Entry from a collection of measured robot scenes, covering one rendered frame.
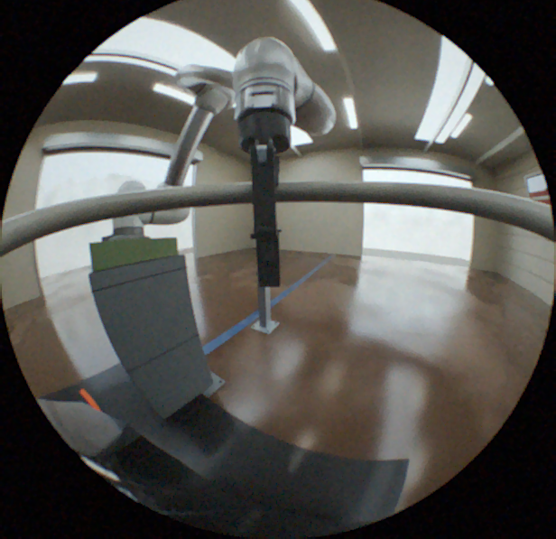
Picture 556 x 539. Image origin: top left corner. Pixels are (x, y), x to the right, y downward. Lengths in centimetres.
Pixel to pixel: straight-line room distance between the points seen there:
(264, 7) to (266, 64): 294
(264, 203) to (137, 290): 58
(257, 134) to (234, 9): 309
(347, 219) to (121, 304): 598
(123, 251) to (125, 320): 24
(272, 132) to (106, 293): 63
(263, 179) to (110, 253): 55
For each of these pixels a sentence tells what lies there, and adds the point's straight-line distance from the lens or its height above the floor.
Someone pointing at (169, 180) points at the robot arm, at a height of 113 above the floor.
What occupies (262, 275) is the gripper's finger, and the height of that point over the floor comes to 83.
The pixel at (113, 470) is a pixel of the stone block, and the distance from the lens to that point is 20.
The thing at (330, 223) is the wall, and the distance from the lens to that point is 610.
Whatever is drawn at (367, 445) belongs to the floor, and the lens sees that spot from 100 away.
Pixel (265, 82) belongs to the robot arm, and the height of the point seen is 109.
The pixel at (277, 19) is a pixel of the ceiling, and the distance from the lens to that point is 329.
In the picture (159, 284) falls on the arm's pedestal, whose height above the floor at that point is 70.
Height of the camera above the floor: 89
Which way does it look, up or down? 12 degrees down
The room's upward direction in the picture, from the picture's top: straight up
